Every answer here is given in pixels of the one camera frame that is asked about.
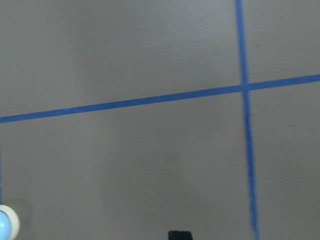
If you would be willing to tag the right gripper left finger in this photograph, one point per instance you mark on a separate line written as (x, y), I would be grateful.
(174, 235)

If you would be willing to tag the blue and cream bell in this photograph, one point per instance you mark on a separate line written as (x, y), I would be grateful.
(9, 223)

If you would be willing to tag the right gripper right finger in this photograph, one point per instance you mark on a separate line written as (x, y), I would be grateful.
(185, 235)

